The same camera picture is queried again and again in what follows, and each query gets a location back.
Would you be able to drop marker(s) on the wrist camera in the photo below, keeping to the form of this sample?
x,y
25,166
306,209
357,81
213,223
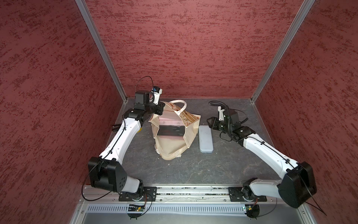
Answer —
x,y
157,91
221,111

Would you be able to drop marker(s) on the black scissors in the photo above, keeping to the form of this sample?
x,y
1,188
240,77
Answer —
x,y
116,127

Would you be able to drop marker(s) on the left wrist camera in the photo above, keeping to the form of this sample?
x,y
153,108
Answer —
x,y
157,91

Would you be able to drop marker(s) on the aluminium mounting rail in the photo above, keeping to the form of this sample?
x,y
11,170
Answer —
x,y
172,194

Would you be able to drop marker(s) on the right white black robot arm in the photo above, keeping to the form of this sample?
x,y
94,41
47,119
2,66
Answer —
x,y
296,183

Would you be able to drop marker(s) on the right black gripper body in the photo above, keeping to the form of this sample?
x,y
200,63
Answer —
x,y
221,126

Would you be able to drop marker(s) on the pink pencil case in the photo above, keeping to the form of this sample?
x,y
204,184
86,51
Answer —
x,y
170,122

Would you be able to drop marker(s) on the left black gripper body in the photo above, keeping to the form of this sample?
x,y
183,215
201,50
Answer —
x,y
157,108

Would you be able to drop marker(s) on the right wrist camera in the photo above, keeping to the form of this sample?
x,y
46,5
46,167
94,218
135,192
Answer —
x,y
221,111

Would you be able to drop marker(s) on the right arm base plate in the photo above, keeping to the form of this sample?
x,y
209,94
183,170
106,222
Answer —
x,y
244,194

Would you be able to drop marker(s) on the black pencil case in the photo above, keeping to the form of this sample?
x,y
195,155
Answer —
x,y
171,131

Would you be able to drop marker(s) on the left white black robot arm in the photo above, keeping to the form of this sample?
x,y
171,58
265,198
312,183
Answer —
x,y
106,171

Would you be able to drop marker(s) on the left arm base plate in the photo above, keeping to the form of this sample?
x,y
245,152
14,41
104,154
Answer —
x,y
145,194

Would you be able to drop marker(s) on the white pencil case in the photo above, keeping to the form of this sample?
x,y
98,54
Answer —
x,y
205,139

